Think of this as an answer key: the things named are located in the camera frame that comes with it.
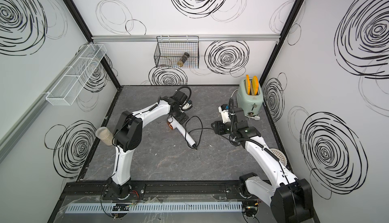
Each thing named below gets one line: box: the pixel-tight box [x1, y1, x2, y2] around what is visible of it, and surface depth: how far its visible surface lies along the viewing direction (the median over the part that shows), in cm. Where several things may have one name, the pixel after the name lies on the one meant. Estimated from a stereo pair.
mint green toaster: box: [236, 79, 264, 117], surface depth 96 cm
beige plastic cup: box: [95, 126, 114, 146], surface depth 86 cm
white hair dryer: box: [167, 116, 198, 151], surface depth 92 cm
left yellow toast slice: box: [246, 74, 251, 96], surface depth 96 cm
